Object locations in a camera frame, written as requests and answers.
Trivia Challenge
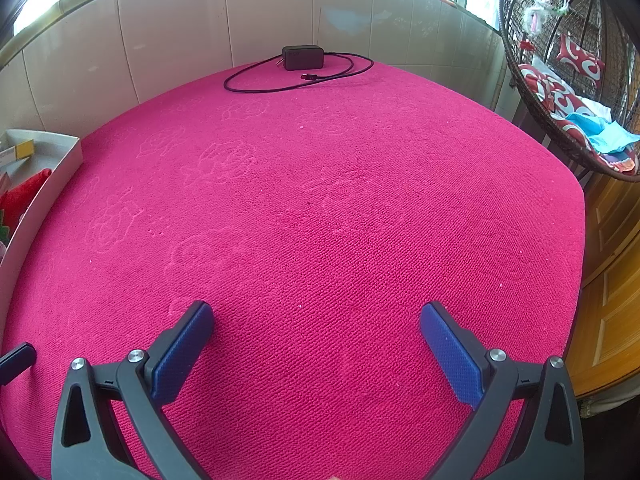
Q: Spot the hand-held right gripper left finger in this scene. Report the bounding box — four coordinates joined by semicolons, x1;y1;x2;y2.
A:
50;301;216;480

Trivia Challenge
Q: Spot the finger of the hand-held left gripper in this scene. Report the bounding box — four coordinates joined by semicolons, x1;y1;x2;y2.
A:
0;342;37;387

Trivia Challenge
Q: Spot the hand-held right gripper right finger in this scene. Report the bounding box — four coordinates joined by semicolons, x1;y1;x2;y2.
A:
419;301;586;480

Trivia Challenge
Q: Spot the red chili plush toy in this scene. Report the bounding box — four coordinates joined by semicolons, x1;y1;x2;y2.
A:
0;167;53;221

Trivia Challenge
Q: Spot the white cardboard tray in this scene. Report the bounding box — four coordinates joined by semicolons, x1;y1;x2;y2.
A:
0;129;84;321

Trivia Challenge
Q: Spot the yellow white medicine box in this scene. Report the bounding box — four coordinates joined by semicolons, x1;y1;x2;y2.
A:
0;140;37;167

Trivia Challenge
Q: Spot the wooden door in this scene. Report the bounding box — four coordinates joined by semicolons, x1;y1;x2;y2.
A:
565;170;640;401

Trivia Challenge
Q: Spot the light blue cloth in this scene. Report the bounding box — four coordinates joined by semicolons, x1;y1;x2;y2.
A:
567;112;640;153

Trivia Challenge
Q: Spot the red white seat cushion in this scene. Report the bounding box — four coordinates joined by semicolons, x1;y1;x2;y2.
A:
517;62;640;176

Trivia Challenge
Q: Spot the black power adapter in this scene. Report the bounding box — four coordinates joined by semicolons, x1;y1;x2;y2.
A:
282;45;325;72

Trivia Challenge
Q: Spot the red white patterned pillow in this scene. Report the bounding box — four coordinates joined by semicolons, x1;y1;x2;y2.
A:
557;34;606;92

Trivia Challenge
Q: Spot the wicker hanging chair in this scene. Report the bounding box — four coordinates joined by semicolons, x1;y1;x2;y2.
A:
499;0;640;183

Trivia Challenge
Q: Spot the white hanging ornament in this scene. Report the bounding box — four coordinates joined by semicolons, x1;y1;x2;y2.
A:
522;0;572;32

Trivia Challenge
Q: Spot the black adapter cable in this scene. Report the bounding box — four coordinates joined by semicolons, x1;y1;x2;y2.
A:
223;51;375;95

